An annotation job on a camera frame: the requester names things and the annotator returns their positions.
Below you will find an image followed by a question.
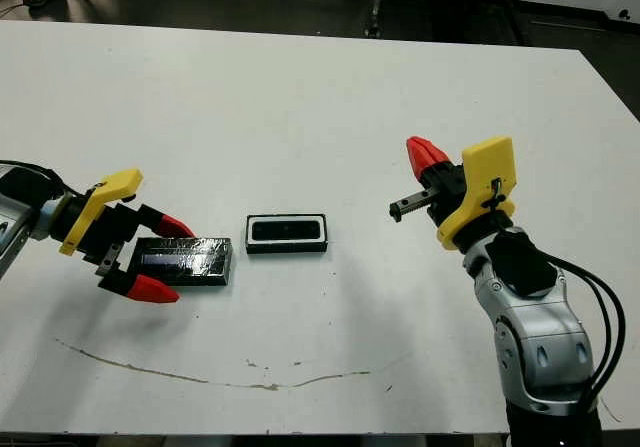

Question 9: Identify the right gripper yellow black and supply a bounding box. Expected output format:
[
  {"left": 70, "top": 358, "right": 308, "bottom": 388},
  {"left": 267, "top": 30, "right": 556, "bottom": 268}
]
[{"left": 389, "top": 136, "right": 516, "bottom": 251}]

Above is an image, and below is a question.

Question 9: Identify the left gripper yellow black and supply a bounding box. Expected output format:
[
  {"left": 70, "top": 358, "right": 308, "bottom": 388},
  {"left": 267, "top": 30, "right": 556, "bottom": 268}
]
[{"left": 58, "top": 168, "right": 196, "bottom": 304}]

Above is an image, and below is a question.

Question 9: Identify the glossy black box lid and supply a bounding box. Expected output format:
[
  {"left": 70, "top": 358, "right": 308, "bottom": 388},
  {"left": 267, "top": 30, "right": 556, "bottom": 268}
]
[{"left": 122, "top": 236, "right": 235, "bottom": 287}]

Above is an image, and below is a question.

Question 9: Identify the black box with white insert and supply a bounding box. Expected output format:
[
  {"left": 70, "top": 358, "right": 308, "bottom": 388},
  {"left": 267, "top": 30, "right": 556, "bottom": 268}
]
[{"left": 245, "top": 212, "right": 329, "bottom": 255}]

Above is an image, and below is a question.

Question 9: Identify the black metal stand pole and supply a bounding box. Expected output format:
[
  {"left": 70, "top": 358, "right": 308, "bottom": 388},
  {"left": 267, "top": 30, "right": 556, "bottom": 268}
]
[{"left": 363, "top": 0, "right": 386, "bottom": 38}]

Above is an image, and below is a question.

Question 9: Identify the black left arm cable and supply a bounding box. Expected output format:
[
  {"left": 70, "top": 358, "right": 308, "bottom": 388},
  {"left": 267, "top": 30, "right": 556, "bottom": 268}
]
[{"left": 0, "top": 159, "right": 99, "bottom": 203}]

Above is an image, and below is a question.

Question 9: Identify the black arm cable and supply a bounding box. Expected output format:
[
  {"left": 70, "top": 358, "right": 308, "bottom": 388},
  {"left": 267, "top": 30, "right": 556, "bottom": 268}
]
[
  {"left": 0, "top": 159, "right": 99, "bottom": 203},
  {"left": 542, "top": 254, "right": 626, "bottom": 413}
]

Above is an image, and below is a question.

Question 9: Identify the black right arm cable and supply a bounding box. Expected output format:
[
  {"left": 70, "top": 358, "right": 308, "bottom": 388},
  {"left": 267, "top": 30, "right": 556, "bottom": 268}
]
[{"left": 542, "top": 254, "right": 626, "bottom": 413}]

